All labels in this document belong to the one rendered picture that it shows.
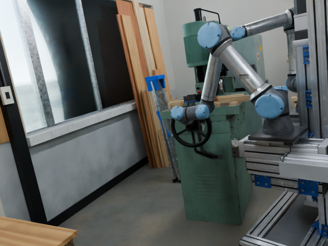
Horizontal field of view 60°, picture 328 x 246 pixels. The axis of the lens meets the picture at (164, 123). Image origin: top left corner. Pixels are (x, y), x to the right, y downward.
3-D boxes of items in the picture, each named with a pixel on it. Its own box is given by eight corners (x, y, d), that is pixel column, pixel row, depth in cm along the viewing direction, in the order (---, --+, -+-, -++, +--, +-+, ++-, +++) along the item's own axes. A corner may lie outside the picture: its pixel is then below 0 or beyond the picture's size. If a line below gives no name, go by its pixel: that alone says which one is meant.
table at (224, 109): (155, 122, 210) (153, 114, 209) (172, 113, 237) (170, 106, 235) (237, 116, 183) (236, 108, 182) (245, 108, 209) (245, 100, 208)
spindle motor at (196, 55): (183, 68, 209) (177, 25, 203) (192, 67, 224) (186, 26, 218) (206, 65, 201) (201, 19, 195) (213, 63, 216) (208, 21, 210)
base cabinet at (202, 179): (185, 219, 230) (172, 135, 217) (206, 188, 281) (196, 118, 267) (241, 225, 210) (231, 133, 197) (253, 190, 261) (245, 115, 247)
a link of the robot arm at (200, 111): (210, 101, 152) (192, 104, 157) (202, 105, 142) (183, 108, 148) (213, 115, 153) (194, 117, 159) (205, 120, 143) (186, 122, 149)
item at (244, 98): (170, 108, 230) (169, 103, 229) (171, 107, 231) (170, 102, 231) (251, 100, 201) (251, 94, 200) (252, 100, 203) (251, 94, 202)
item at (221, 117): (174, 123, 214) (173, 118, 214) (184, 117, 233) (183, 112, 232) (226, 120, 196) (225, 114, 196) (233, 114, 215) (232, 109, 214)
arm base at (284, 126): (298, 128, 144) (297, 109, 142) (288, 135, 134) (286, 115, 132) (269, 127, 155) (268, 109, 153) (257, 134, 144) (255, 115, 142)
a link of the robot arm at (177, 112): (182, 118, 146) (168, 119, 151) (192, 123, 155) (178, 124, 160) (183, 103, 148) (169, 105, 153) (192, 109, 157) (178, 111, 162)
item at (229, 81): (221, 92, 225) (220, 77, 223) (224, 91, 231) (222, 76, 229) (234, 91, 221) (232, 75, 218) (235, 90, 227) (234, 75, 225)
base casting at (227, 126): (173, 135, 217) (171, 123, 215) (196, 118, 267) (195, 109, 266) (231, 133, 197) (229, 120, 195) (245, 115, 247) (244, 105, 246)
